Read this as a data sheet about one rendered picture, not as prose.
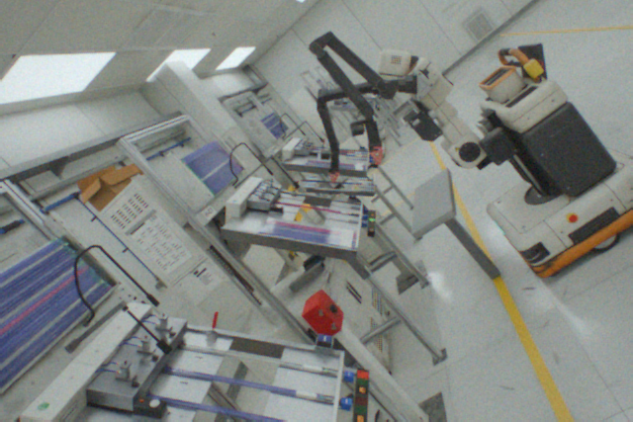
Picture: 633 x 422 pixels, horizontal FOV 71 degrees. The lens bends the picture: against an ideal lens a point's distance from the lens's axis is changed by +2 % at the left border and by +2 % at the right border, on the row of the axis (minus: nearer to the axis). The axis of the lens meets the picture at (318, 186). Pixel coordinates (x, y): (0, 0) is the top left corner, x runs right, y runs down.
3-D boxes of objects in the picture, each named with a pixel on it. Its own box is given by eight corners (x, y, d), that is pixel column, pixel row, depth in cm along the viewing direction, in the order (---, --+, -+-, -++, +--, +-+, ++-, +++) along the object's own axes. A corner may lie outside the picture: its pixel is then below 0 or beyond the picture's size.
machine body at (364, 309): (393, 305, 305) (335, 240, 296) (396, 379, 239) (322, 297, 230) (323, 350, 325) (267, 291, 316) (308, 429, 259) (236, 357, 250)
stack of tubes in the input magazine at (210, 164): (243, 169, 285) (215, 138, 281) (215, 195, 237) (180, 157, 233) (229, 181, 289) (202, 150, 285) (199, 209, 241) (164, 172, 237)
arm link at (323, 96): (312, 99, 250) (312, 87, 257) (317, 116, 261) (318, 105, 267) (389, 83, 239) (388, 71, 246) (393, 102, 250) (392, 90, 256)
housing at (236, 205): (261, 198, 292) (263, 178, 287) (238, 227, 245) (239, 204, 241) (249, 196, 292) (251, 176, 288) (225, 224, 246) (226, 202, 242)
